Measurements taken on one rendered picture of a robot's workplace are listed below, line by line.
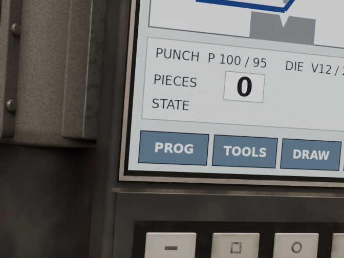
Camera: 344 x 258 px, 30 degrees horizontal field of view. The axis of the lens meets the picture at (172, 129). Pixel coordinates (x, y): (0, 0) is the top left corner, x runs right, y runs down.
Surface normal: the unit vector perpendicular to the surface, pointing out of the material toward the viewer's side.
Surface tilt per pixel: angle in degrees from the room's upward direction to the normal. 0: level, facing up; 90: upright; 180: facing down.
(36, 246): 90
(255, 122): 90
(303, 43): 90
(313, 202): 90
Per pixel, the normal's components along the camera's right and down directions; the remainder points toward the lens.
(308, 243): 0.32, 0.07
